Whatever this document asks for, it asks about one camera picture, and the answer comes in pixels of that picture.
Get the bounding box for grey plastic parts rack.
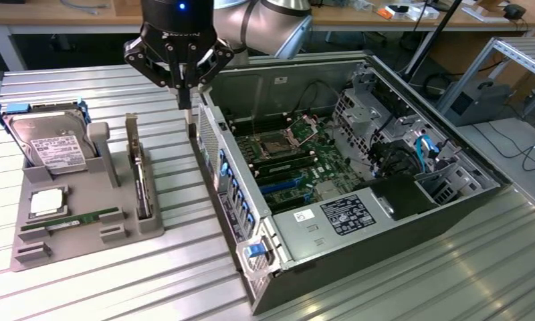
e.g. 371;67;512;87
9;122;165;272

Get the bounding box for installed dark RAM stick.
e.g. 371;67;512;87
253;156;316;175

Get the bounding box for black slanted pole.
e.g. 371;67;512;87
403;0;464;76

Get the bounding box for green RAM stick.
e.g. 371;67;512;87
20;209;120;231

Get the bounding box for grey-blue coiled cable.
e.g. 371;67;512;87
61;0;110;14

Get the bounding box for grey box with black handle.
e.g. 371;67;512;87
440;80;526;126

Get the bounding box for aluminium profile frame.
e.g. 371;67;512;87
434;35;535;128

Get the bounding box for open metal socket cover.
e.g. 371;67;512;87
284;115;329;147

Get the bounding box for blue plastic disk caddy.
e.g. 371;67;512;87
0;98;94;161

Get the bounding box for silver chipset heatsink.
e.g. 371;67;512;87
313;182;343;199

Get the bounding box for grey power supply unit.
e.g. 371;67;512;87
271;187;393;261

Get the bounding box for flat white box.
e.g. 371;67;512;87
462;5;512;24

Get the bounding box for thin black cable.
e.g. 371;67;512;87
472;123;535;171

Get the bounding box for open black PC case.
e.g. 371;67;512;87
189;55;514;316

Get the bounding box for blue expansion slot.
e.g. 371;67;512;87
259;179;300;195

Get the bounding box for orange and white box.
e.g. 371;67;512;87
376;5;410;19

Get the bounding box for green motherboard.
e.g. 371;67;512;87
231;113;371;215

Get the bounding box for blue SATA wire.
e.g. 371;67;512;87
412;132;439;175

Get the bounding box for CPU socket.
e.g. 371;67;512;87
257;132;297;158

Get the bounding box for black plastic fan shroud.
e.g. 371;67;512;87
353;175;440;221

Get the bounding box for black looped wire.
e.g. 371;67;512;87
293;82;329;116

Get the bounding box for silver hard disk with label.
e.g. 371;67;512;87
6;112;100;175

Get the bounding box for green graphics card with bracket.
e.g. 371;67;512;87
124;112;154;220

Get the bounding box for long wooden desk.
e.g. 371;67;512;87
0;0;535;34

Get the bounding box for small black device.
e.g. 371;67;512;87
503;3;526;19

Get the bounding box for perforated metal disk bay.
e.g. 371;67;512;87
416;162;480;205

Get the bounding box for black expansion slot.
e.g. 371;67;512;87
271;195;313;212

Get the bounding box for grey metal disk bay cage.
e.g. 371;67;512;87
332;88;414;161

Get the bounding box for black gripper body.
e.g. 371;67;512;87
140;0;217;66

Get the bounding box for small white box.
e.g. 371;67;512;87
404;6;440;19

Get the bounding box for silver CPU chip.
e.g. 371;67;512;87
29;191;68;215

